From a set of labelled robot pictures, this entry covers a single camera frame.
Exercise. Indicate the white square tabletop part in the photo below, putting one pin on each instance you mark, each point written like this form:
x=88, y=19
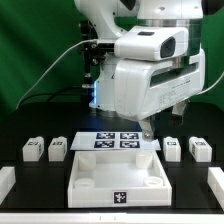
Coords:
x=118, y=178

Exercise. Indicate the black camera stand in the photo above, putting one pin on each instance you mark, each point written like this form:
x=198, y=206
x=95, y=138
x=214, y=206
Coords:
x=93, y=54

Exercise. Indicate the white front table rail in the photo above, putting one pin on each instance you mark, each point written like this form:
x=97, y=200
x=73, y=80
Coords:
x=94, y=218

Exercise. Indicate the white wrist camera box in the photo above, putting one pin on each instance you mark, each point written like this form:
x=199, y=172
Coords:
x=152, y=43

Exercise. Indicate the white marker base plate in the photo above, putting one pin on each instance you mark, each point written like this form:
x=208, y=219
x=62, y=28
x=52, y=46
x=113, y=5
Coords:
x=87, y=141

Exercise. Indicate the white left obstacle block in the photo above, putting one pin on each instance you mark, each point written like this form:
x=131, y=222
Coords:
x=7, y=181

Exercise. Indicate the white right obstacle block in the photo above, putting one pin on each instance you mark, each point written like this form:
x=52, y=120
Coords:
x=216, y=182

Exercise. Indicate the white obstacle block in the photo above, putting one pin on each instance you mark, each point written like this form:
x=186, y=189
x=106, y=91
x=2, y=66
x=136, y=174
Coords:
x=7, y=181
x=216, y=182

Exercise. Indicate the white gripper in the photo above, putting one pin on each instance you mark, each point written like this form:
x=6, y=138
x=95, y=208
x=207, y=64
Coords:
x=145, y=88

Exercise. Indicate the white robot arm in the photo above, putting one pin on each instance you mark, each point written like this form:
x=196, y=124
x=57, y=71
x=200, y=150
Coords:
x=112, y=19

